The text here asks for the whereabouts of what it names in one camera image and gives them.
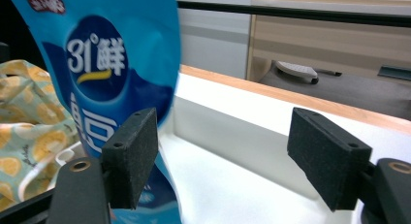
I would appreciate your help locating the teal bag with orange print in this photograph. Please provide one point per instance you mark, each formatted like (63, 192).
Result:
(32, 133)

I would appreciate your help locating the black metal frame bar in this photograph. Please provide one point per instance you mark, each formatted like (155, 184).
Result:
(290, 14)

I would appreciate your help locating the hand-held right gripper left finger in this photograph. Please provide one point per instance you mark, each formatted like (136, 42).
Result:
(132, 159)

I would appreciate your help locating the light wooden desk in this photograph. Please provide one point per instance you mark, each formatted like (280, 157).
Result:
(323, 43)

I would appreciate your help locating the blue snack packet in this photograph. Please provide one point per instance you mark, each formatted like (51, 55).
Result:
(106, 56)

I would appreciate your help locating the white plastic tray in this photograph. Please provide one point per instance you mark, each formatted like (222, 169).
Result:
(226, 185)

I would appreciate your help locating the white cabinet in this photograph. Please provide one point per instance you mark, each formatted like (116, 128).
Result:
(213, 39)

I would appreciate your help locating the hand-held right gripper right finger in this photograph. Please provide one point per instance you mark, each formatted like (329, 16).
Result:
(326, 159)

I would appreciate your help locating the chair base leg with caster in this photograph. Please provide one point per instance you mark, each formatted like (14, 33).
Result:
(295, 70)

